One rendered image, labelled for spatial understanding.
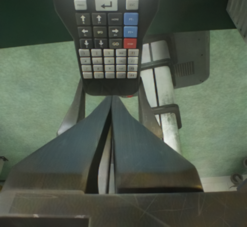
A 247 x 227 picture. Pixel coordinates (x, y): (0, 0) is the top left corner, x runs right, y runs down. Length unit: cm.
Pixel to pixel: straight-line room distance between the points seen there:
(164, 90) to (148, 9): 61
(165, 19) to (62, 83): 130
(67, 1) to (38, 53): 128
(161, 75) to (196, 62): 34
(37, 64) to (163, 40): 87
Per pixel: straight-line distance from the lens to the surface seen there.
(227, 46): 150
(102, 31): 21
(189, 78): 122
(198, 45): 108
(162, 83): 82
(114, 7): 20
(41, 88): 171
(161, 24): 39
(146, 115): 24
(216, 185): 345
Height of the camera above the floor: 107
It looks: 38 degrees down
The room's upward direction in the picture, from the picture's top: 179 degrees clockwise
